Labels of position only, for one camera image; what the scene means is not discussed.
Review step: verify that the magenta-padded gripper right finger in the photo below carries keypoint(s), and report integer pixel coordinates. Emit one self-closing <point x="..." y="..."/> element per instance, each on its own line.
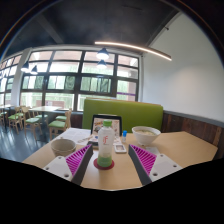
<point x="165" y="167"/>

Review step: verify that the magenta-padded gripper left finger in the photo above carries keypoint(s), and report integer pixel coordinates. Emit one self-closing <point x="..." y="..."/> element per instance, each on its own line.
<point x="58" y="167"/>

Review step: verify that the green-capped white drink bottle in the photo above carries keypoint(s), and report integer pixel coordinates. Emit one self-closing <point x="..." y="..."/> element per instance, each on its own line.
<point x="106" y="143"/>

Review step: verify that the white ceramic bowl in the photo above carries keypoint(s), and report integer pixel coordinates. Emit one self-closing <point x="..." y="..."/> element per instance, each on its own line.
<point x="146" y="136"/>

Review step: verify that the white paper sheets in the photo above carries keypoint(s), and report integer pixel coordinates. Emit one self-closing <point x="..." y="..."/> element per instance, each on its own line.
<point x="75" y="135"/>

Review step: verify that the pen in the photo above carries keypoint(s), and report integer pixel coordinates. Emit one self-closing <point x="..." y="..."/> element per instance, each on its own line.
<point x="84" y="138"/>

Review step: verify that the small dark flat case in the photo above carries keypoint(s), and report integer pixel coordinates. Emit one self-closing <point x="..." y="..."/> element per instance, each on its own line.
<point x="93" y="143"/>

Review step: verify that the wooden chairs with green seats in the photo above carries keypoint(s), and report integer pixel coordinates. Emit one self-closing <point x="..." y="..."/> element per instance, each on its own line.
<point x="58" y="124"/>

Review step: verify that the flat round red coaster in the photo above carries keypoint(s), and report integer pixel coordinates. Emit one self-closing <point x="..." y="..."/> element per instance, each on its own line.
<point x="104" y="167"/>

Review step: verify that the small white flat device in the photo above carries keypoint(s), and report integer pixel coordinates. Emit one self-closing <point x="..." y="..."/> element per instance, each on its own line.
<point x="120" y="148"/>

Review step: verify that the small blue-capped bottle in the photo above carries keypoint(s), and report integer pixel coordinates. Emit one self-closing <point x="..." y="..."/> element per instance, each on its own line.
<point x="124" y="136"/>

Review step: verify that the black-framed tablet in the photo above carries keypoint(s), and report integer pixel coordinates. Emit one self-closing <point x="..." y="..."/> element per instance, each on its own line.
<point x="98" y="125"/>

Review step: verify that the green upholstered bench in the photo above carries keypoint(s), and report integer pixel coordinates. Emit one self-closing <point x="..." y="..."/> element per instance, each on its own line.
<point x="143" y="111"/>

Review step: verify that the light wooden dining table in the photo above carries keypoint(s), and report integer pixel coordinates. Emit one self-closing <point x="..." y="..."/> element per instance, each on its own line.
<point x="45" y="109"/>

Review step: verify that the pendant ceiling lamps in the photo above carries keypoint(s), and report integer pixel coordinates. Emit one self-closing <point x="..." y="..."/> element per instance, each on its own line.
<point x="102" y="54"/>

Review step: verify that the long curved linear light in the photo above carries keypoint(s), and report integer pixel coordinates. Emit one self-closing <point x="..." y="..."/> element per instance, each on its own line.
<point x="140" y="48"/>

